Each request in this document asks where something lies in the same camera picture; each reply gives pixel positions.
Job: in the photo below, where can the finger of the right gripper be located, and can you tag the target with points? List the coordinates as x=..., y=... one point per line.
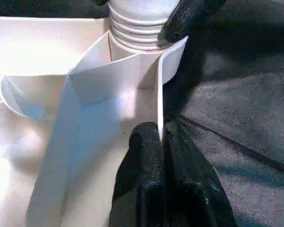
x=189, y=16
x=102, y=2

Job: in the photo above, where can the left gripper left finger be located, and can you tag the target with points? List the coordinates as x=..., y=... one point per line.
x=142, y=179

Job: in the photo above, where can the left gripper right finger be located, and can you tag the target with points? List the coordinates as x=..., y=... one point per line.
x=194, y=189

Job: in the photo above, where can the white plastic table leg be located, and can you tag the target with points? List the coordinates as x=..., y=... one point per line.
x=137, y=23

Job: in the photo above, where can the white plastic table top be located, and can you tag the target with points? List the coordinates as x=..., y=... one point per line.
x=38, y=47

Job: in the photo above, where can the black plastic mat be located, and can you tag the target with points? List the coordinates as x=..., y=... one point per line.
x=246, y=94

